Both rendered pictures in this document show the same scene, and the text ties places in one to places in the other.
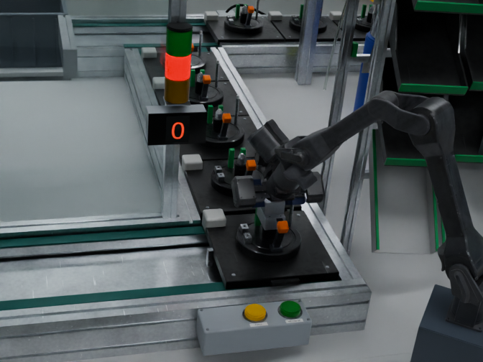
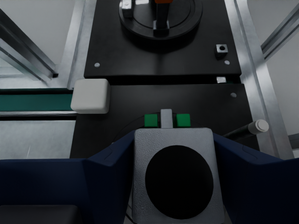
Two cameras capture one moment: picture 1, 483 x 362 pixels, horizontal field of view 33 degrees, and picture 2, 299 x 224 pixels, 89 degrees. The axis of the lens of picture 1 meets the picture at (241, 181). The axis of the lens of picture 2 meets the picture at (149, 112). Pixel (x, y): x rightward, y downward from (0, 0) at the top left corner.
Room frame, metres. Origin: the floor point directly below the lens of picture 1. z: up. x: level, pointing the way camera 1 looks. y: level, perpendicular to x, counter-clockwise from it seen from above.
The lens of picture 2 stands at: (1.44, -0.06, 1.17)
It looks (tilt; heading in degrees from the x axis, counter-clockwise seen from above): 70 degrees down; 22
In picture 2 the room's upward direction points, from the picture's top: 5 degrees counter-clockwise
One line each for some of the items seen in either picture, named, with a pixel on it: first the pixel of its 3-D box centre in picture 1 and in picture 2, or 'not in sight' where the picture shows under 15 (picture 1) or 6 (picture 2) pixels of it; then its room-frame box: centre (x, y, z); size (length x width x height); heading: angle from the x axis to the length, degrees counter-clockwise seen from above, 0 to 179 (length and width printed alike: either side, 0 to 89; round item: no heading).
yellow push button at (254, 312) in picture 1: (254, 314); not in sight; (1.21, -0.05, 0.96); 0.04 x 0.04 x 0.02
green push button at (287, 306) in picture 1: (290, 310); not in sight; (1.23, -0.12, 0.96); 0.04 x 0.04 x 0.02
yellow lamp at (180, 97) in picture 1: (177, 87); not in sight; (1.50, 0.15, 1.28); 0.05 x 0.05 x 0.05
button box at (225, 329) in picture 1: (253, 326); not in sight; (1.21, -0.05, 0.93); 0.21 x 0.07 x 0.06; 107
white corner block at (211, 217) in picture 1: (213, 221); (94, 98); (1.50, 0.05, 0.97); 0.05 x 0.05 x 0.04; 17
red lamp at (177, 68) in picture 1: (177, 64); not in sight; (1.50, 0.15, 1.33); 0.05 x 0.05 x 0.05
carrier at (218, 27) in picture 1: (244, 16); not in sight; (2.80, 0.05, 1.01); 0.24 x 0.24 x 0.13; 17
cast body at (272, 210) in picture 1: (270, 205); (170, 158); (1.45, -0.07, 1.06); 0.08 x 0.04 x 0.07; 17
